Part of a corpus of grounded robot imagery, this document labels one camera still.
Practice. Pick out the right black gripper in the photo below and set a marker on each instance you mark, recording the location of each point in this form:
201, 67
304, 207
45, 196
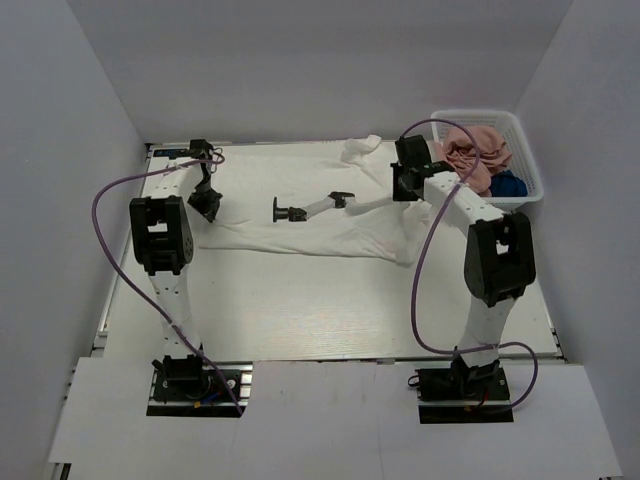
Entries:
400, 180

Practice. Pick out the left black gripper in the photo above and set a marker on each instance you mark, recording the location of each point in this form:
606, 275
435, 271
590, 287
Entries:
205, 203

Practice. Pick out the pink t shirt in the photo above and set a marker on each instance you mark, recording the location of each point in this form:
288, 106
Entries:
481, 161

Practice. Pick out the white t shirt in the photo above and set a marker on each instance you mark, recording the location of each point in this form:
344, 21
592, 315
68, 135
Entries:
319, 199

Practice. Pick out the blue t shirt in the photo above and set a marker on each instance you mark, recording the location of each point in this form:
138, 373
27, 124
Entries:
506, 184

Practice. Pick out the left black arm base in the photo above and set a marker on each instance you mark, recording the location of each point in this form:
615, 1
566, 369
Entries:
189, 388

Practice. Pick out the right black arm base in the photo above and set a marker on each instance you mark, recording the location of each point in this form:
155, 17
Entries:
444, 398

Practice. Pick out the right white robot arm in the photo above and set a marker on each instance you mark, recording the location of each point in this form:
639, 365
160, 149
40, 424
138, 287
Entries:
499, 259

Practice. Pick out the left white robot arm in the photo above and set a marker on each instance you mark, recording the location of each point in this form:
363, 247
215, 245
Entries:
164, 246

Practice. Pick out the white plastic basket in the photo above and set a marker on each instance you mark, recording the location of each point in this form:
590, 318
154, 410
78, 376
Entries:
522, 164

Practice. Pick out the blue label sticker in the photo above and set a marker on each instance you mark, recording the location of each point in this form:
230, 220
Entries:
167, 152

